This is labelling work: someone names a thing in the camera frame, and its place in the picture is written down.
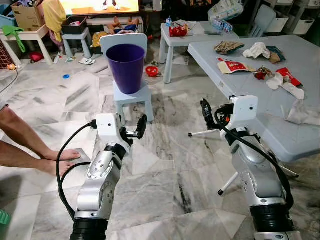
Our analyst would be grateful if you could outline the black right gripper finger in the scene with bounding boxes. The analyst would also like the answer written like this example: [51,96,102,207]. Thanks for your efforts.
[200,98,214,132]

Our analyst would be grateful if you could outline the red and white snack packet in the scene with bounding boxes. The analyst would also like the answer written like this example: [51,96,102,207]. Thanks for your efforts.
[217,57,256,75]

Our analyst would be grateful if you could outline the brown wrapper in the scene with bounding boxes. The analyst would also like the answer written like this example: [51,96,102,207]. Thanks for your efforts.
[214,40,246,55]

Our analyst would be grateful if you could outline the purple plastic rubbish bin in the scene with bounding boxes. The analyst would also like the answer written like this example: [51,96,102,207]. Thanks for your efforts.
[105,44,146,95]

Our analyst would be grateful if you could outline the white storage bin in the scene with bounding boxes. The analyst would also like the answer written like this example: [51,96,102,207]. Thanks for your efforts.
[292,17,316,36]
[267,16,291,35]

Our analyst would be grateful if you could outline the light blue child chair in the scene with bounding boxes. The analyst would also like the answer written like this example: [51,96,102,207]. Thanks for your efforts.
[99,33,155,124]

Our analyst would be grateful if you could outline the small red crumpled wrapper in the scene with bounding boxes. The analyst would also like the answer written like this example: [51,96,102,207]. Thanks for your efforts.
[253,69,273,81]

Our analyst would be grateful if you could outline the long white tissue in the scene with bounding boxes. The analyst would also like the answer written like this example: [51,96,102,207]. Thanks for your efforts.
[265,74,305,100]

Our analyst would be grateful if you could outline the white printed booklet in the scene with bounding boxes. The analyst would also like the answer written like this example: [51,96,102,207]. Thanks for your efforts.
[79,57,97,66]

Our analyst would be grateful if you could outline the flat red wrapper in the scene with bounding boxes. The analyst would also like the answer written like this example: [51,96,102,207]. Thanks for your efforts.
[276,67,303,88]

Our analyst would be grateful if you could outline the small light blue table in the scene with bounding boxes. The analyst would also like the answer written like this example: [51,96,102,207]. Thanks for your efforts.
[160,21,241,84]

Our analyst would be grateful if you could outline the crumpled clear plastic bag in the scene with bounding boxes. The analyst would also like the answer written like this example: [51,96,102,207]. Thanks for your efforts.
[285,101,320,126]

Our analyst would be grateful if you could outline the dark teal wrapper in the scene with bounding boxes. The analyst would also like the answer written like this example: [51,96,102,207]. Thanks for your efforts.
[266,46,287,64]

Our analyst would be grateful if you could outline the yellow patterned box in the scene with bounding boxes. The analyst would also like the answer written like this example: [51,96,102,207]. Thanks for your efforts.
[91,31,109,55]

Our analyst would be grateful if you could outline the red plush toy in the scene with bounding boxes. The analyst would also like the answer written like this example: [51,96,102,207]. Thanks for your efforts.
[169,24,189,38]

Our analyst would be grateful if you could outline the blue white small packets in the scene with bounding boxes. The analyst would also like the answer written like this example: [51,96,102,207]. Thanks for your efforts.
[211,19,235,34]

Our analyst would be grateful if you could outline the white paper sheet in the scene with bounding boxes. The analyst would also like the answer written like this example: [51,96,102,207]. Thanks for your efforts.
[175,21,213,37]

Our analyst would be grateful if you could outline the lying child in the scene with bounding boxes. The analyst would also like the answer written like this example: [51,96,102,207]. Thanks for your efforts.
[102,16,144,36]

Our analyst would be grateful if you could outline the grey-blue plastic stool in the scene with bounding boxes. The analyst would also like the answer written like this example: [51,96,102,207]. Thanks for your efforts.
[61,28,94,60]

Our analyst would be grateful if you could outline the pale blue leaning chair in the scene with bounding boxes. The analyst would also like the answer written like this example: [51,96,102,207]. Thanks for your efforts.
[248,5,277,39]

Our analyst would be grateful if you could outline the person's bare leg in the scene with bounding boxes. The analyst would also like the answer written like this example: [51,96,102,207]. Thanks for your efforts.
[0,105,82,162]
[0,140,76,177]

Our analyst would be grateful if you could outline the large plastic wipes pack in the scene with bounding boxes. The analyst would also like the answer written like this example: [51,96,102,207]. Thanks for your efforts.
[207,0,245,23]

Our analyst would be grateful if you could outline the black plastic crate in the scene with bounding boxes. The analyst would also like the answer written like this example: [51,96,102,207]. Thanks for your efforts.
[61,16,89,36]

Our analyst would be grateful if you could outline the small red toy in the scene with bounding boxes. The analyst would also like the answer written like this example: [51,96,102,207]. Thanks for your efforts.
[28,50,45,64]

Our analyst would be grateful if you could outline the television screen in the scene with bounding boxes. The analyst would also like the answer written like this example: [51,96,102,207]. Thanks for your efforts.
[59,0,141,16]

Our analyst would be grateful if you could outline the yellow cloth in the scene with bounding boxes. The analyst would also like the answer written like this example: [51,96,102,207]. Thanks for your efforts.
[42,0,67,35]

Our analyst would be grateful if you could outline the small white table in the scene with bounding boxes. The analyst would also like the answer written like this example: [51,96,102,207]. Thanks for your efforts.
[0,27,55,66]

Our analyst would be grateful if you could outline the red brick pattern panel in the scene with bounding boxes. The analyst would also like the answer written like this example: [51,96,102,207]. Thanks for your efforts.
[0,39,14,71]

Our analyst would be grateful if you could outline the brown cardboard box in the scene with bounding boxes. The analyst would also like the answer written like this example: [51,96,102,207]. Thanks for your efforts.
[11,1,47,32]

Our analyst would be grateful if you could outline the green toy shovel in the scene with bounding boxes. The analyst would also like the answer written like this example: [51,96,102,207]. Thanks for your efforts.
[0,25,27,54]

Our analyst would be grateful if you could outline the green plastic object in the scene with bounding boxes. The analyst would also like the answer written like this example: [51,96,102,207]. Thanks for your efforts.
[0,210,11,226]

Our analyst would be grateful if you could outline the blue plastic tub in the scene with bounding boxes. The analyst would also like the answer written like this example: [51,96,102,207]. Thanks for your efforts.
[0,5,16,27]

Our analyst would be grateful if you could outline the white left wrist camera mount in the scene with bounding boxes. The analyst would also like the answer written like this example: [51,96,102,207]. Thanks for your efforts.
[95,113,126,144]

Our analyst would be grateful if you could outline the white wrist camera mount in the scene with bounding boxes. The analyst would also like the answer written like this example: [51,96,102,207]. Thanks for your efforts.
[231,95,259,132]
[95,113,126,144]

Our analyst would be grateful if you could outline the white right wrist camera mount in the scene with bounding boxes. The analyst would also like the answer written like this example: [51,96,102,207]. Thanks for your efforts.
[231,95,259,132]

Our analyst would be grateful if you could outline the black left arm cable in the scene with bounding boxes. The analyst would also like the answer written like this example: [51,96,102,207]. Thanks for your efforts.
[56,120,98,221]

